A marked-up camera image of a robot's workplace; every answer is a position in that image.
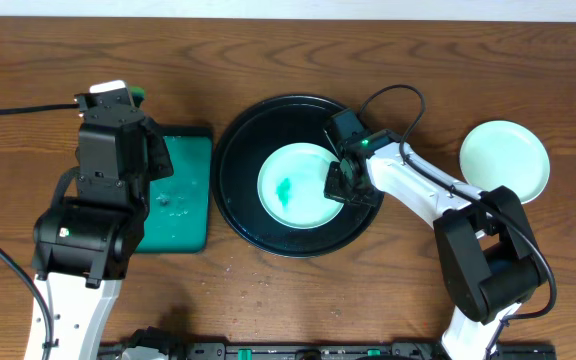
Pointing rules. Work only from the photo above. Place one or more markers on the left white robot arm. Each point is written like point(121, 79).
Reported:
point(94, 224)

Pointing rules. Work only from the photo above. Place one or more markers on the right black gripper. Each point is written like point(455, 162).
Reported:
point(344, 186)

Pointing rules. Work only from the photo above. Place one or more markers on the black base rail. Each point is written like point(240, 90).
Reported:
point(153, 343)

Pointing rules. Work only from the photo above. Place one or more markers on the round black serving tray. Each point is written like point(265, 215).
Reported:
point(238, 158)

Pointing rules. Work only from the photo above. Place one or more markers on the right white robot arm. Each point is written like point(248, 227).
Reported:
point(489, 258)

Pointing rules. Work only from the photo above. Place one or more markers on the rectangular green water tray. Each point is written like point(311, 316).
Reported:
point(179, 204)

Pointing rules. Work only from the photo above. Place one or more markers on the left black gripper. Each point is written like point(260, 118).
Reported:
point(109, 115)

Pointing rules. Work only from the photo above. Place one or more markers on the mint green plate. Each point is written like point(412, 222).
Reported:
point(290, 186)
point(504, 153)

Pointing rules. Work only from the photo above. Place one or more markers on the green scrubbing sponge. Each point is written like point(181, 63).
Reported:
point(138, 95)

